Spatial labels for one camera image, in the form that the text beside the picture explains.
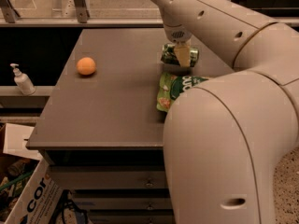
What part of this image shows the green chip bag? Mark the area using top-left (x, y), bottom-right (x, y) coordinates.
top-left (156, 72), bottom-right (207, 112)

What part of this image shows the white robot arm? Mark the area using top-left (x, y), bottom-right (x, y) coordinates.
top-left (150, 0), bottom-right (299, 224)

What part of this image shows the orange ball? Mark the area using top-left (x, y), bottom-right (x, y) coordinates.
top-left (76, 57), bottom-right (96, 76)

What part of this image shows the black cable on floor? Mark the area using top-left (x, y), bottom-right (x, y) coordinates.
top-left (50, 189), bottom-right (90, 224)

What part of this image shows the green soda can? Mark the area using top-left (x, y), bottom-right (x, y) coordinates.
top-left (161, 43), bottom-right (199, 67)

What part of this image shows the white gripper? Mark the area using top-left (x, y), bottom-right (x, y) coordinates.
top-left (159, 7), bottom-right (193, 69)

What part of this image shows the grey metal railing frame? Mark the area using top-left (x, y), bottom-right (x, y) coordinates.
top-left (0, 0), bottom-right (299, 27)

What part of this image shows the white cardboard box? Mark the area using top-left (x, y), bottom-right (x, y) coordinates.
top-left (3, 123), bottom-right (63, 224)

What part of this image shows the grey drawer cabinet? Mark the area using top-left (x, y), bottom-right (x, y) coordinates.
top-left (28, 28), bottom-right (232, 224)

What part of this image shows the white pump bottle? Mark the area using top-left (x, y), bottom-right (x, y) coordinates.
top-left (10, 63), bottom-right (36, 95)

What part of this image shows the metal drawer knob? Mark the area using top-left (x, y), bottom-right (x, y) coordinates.
top-left (145, 178), bottom-right (154, 189)

